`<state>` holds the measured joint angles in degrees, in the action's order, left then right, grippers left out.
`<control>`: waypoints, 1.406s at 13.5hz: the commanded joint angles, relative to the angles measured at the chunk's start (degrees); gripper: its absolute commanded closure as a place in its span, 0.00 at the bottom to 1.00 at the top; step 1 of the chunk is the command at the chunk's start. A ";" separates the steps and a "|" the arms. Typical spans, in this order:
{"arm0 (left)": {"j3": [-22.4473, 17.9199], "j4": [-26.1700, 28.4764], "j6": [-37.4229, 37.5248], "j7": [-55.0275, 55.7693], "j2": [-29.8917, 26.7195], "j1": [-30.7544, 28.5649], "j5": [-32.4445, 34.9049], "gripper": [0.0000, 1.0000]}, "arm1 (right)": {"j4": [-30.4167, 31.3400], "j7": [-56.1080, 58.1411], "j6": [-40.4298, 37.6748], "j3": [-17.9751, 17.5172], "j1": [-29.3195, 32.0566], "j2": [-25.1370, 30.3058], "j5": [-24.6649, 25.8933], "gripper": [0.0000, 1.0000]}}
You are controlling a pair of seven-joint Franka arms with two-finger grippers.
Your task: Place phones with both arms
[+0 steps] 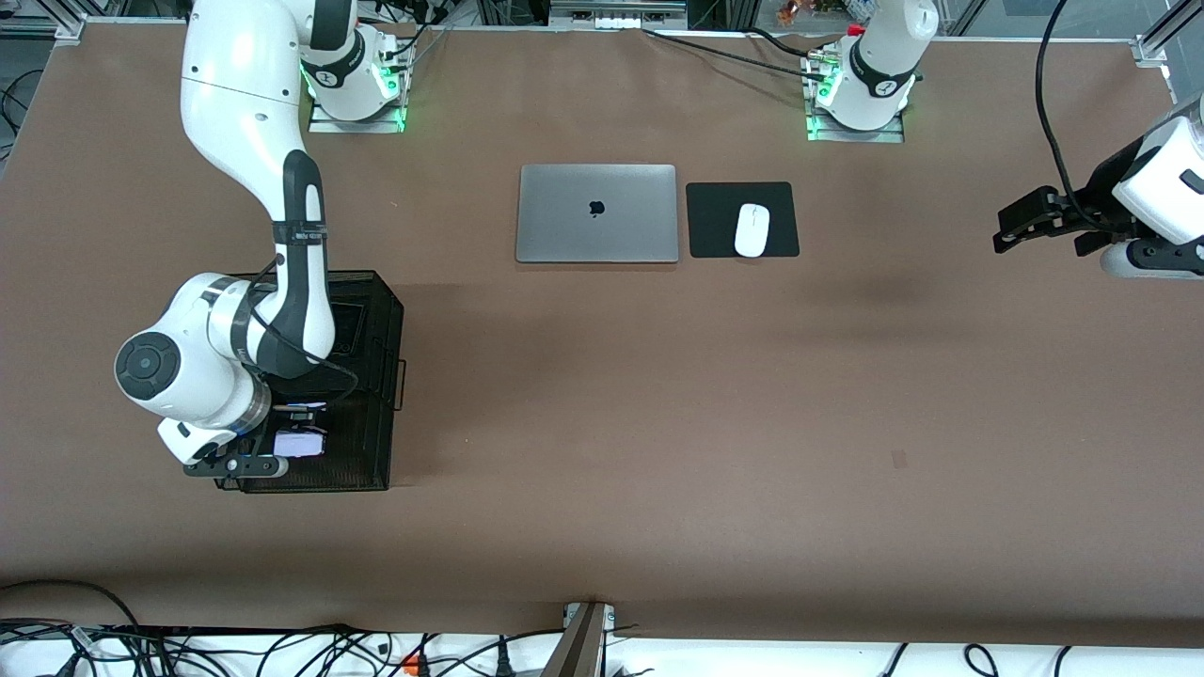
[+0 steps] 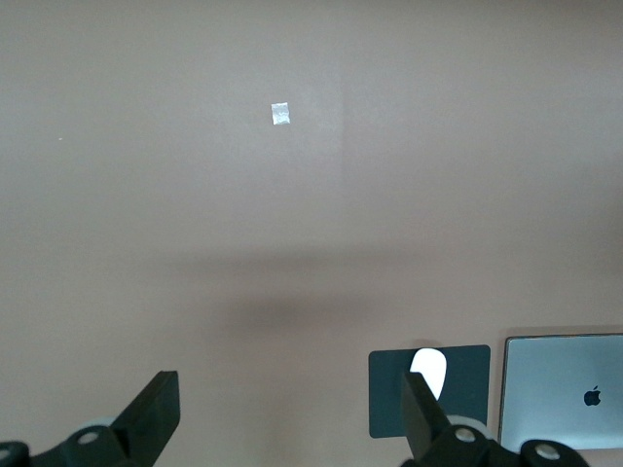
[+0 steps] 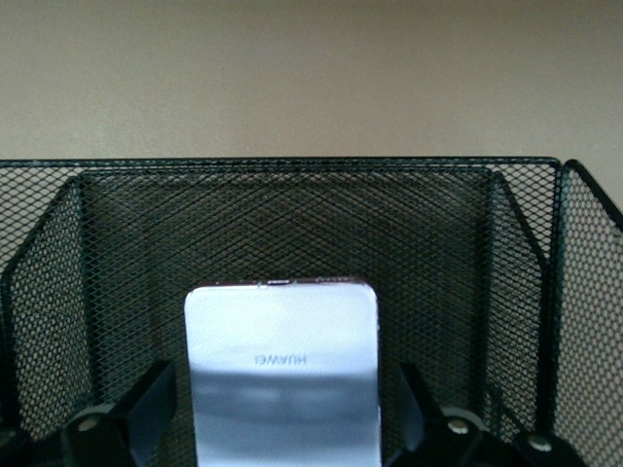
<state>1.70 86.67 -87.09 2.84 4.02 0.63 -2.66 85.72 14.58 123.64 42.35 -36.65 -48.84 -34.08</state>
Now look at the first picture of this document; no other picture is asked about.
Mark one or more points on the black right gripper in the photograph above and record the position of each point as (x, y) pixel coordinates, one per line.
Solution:
(279, 420)

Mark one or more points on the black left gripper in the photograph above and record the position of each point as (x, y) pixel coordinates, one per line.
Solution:
(1097, 196)

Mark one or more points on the lilac flip phone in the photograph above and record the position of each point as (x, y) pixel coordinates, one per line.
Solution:
(299, 445)

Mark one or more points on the black flip phone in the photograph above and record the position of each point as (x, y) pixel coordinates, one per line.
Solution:
(350, 329)

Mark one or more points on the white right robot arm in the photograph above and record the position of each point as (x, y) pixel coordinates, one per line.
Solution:
(245, 94)

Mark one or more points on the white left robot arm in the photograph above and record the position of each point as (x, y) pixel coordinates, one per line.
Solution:
(875, 85)

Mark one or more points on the orange plug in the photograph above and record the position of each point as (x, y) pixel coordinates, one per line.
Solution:
(411, 668)

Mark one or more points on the white computer mouse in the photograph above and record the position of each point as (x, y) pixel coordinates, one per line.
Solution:
(752, 230)

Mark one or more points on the black mouse pad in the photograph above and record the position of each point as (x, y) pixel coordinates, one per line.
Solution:
(715, 226)

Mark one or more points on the silver laptop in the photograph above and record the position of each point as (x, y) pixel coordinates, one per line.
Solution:
(640, 235)

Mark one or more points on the white power strip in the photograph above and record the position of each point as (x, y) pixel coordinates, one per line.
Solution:
(616, 19)

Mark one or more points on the aluminium frame profile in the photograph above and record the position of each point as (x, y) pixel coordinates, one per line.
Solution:
(66, 28)
(1152, 47)

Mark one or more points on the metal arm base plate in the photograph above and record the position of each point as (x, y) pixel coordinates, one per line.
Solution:
(818, 136)
(376, 125)

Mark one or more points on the grey metal camera post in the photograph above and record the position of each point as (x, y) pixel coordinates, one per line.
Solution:
(581, 649)

